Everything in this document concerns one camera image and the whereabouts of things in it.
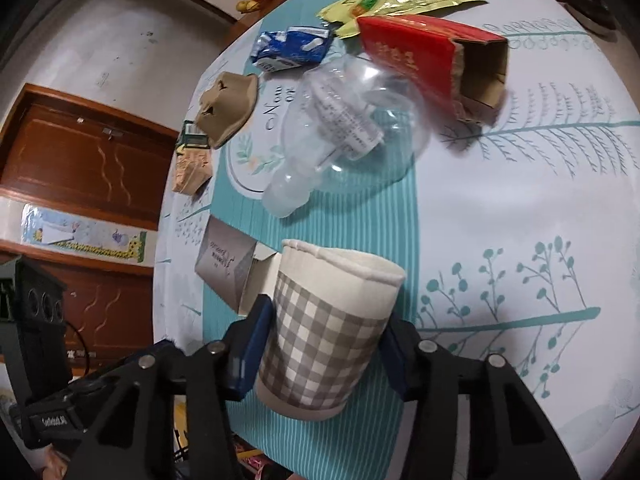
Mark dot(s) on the grey white paper box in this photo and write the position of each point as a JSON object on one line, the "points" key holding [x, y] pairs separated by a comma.
{"points": [[225, 260]]}

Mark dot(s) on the dark green box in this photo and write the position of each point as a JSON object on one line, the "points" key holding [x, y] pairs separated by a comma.
{"points": [[192, 136]]}

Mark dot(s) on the blue white wrapper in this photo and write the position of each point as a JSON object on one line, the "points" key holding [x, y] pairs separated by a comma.
{"points": [[290, 47]]}

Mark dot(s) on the brown wooden door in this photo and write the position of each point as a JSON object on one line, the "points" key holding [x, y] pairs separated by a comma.
{"points": [[75, 160]]}

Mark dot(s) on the brown wooden cabinet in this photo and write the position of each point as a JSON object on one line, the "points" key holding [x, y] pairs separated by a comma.
{"points": [[115, 305]]}

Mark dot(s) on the pale blue printed tablecloth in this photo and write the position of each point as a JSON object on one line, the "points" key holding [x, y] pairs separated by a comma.
{"points": [[525, 210]]}

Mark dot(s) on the brown cardboard piece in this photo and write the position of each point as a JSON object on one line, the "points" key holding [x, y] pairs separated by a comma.
{"points": [[225, 105]]}

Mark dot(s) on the grey checked paper cup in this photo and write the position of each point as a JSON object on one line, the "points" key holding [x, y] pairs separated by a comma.
{"points": [[320, 340]]}

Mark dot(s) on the clear plastic bottle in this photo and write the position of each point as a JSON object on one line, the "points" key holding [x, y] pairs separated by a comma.
{"points": [[345, 120]]}

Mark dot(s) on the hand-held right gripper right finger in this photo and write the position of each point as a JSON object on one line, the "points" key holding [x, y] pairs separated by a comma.
{"points": [[397, 360]]}

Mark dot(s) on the red carton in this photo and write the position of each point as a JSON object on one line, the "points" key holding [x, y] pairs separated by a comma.
{"points": [[410, 50]]}

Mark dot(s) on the black box with round holes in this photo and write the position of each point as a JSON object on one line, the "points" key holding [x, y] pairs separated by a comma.
{"points": [[40, 320]]}

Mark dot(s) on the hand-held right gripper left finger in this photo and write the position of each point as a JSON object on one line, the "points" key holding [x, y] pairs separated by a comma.
{"points": [[247, 355]]}

